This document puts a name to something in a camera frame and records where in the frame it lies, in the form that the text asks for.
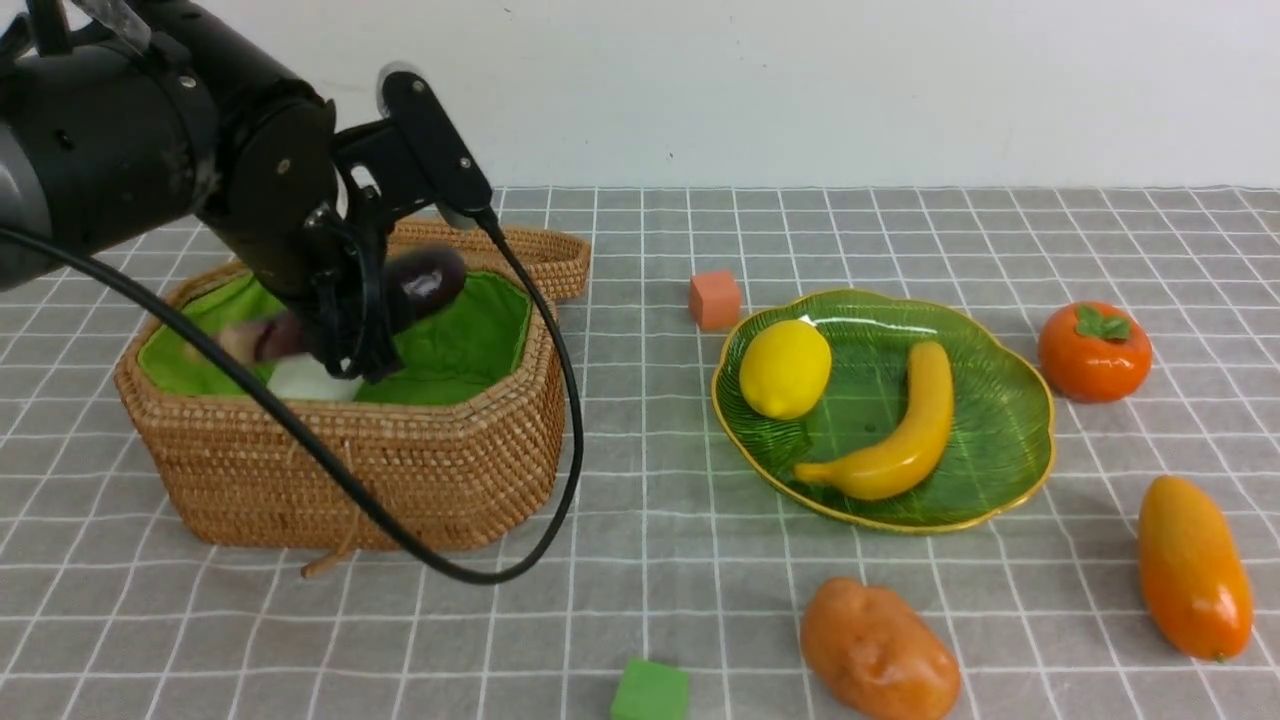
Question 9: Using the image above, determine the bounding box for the orange persimmon with green top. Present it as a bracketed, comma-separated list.
[1037, 301, 1153, 404]

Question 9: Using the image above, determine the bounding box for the green foam cube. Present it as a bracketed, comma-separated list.
[611, 657, 691, 720]

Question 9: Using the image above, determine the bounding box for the grey checked tablecloth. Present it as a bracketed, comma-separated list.
[1, 187, 1279, 719]

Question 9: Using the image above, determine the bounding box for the dark purple eggplant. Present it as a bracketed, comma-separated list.
[212, 247, 466, 366]

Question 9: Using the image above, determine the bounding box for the green leaf-shaped plate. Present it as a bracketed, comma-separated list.
[710, 288, 1056, 536]

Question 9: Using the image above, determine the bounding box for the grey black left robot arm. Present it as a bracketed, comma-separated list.
[3, 1, 408, 382]

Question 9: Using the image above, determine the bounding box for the brown orange potato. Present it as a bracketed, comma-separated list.
[799, 577, 963, 719]

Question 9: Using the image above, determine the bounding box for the yellow plastic lemon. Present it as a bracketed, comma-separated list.
[739, 319, 833, 421]

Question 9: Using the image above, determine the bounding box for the black camera cable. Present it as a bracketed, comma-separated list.
[0, 208, 585, 585]

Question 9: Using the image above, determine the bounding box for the orange yellow mango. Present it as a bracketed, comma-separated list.
[1137, 475, 1254, 664]

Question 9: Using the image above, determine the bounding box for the white radish with green leaves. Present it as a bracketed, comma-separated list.
[268, 355, 364, 402]

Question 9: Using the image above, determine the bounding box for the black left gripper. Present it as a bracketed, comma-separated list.
[262, 202, 404, 383]

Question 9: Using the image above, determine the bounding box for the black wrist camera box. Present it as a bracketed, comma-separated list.
[330, 61, 493, 232]

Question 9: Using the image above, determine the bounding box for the orange foam cube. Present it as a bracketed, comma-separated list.
[687, 269, 742, 332]

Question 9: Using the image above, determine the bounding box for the woven wicker basket green lining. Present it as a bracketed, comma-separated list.
[114, 255, 568, 582]

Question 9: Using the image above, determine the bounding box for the yellow plastic banana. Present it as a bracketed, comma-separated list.
[792, 341, 956, 502]

